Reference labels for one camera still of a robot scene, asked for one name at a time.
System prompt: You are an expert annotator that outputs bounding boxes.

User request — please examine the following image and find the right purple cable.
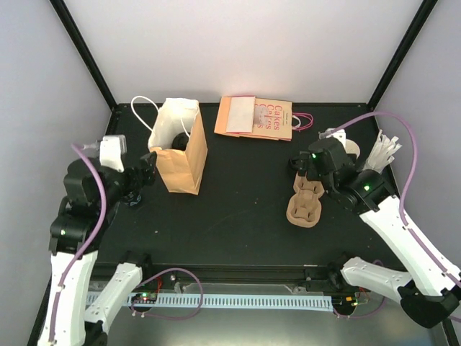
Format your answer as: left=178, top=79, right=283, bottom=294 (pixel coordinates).
left=323, top=110, right=461, bottom=322

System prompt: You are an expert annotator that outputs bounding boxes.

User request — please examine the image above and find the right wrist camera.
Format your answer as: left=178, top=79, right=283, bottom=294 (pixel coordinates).
left=318, top=128, right=346, bottom=147

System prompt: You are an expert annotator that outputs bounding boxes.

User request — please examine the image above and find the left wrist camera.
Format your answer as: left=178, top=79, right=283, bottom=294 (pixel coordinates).
left=83, top=135, right=127, bottom=173

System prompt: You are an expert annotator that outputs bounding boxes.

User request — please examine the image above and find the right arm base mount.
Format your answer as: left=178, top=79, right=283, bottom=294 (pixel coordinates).
left=296, top=266, right=359, bottom=293

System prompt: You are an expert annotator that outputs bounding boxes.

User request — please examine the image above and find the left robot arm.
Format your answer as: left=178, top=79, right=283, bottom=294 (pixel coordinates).
left=37, top=153, right=156, bottom=345

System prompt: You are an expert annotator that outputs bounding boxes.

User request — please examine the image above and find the light blue cable duct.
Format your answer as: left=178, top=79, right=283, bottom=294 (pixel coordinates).
left=86, top=290, right=333, bottom=313

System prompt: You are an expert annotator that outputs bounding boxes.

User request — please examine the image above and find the black frame post right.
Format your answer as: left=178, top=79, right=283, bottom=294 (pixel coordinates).
left=367, top=0, right=438, bottom=111

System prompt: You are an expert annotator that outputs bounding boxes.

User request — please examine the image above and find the stack of paper cups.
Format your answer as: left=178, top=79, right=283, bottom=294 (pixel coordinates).
left=345, top=139, right=361, bottom=159

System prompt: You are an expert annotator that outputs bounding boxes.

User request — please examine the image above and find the orange paper bag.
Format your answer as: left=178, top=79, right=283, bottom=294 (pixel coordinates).
left=130, top=98, right=208, bottom=195

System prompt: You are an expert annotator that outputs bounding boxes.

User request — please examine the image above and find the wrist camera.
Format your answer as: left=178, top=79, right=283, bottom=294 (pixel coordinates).
left=83, top=135, right=127, bottom=173
left=318, top=128, right=346, bottom=147

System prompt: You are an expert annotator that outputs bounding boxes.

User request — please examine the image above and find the black frame post left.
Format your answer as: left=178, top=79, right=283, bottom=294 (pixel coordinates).
left=49, top=0, right=117, bottom=112

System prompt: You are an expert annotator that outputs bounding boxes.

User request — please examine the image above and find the black frame post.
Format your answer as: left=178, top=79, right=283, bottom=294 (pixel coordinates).
left=49, top=0, right=117, bottom=112
left=367, top=0, right=438, bottom=111

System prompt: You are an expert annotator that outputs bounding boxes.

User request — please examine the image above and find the Cakes printed paper bag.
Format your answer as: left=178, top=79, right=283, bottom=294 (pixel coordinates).
left=237, top=98, right=314, bottom=141

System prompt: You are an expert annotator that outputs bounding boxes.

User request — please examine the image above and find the orange flat bag stack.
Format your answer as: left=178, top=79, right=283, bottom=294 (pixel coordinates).
left=214, top=96, right=256, bottom=136

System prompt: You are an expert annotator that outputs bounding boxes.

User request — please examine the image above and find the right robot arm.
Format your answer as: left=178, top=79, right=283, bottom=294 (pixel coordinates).
left=287, top=137, right=460, bottom=328

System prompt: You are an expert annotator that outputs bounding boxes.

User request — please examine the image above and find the jar of white stirrers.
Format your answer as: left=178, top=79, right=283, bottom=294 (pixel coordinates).
left=362, top=130, right=402, bottom=174

